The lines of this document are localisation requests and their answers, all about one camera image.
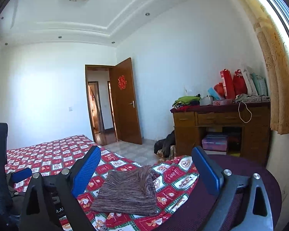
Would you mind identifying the brown striped knit garment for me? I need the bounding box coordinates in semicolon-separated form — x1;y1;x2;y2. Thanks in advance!
90;165;158;216

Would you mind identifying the dark clothes pile on floor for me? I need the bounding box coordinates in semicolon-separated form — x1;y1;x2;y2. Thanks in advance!
154;131;176;163

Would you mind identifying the pink storage box under desk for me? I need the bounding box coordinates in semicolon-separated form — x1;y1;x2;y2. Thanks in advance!
202;135;228;152

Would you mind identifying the wooden desk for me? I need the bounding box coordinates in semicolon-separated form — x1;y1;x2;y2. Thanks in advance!
171;102;271;165

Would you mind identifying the brown wooden door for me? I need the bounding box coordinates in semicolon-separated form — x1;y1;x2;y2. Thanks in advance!
109;57;142;144

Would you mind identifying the white gift bag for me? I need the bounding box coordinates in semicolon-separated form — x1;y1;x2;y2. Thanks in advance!
241;67;258;95

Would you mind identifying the red gift bag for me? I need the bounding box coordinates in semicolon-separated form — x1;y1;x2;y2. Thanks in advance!
220;69;235;99
233;69;247;95

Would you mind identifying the green folded cloth on desk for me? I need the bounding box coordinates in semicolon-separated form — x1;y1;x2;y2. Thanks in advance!
172;94;201;109

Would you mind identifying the yellow patterned curtain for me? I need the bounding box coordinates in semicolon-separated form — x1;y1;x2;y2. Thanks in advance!
239;0;289;135

